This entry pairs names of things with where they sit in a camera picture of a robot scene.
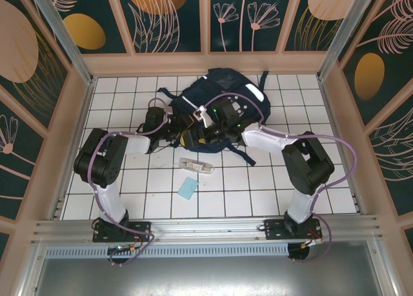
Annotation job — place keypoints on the clear plastic case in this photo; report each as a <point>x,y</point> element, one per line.
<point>197,166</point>

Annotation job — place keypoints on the light blue card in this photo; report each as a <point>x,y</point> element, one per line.
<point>188,188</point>

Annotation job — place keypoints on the navy blue backpack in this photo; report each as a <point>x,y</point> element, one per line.
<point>226,83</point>

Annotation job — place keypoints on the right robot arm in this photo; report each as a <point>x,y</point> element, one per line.
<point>306,167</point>

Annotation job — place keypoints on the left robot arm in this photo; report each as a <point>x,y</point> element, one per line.
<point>103,157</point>

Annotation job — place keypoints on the grey metal sheet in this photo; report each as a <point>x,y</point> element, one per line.
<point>206,276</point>

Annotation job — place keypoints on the aluminium mounting rail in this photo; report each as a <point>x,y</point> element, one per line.
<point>206,228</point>

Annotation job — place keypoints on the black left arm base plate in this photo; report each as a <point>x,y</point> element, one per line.
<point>138,228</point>

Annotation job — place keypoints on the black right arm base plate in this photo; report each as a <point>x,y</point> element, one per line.
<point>274,228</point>

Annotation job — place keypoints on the aluminium frame post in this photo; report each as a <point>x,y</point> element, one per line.
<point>346,35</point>
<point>61,35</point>

